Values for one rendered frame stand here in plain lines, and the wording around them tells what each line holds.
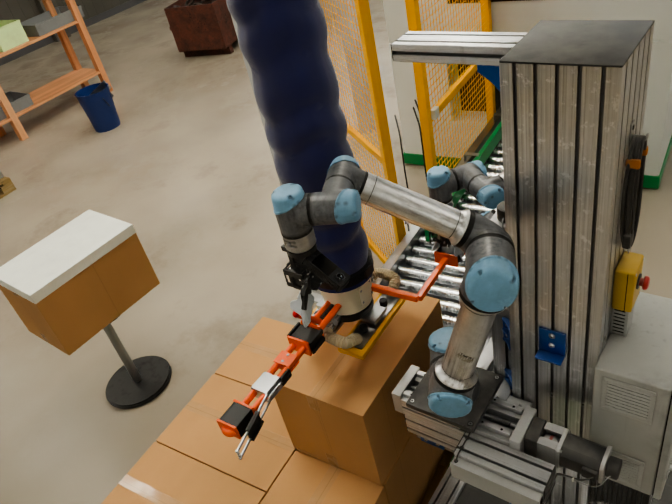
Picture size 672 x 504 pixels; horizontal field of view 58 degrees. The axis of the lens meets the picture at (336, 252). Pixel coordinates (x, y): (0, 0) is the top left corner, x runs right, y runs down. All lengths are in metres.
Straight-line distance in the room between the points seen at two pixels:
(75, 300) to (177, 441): 0.93
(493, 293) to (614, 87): 0.48
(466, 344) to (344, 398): 0.68
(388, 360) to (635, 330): 0.81
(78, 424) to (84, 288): 0.98
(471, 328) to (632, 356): 0.48
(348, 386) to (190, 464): 0.82
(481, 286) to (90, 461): 2.73
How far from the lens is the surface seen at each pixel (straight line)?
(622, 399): 1.81
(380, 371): 2.16
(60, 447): 3.87
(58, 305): 3.21
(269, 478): 2.49
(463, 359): 1.58
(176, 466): 2.68
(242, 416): 1.82
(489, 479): 1.87
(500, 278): 1.38
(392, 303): 2.20
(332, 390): 2.14
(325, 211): 1.33
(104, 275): 3.29
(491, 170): 3.96
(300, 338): 1.98
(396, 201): 1.45
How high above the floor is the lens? 2.53
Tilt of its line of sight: 36 degrees down
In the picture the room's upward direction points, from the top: 14 degrees counter-clockwise
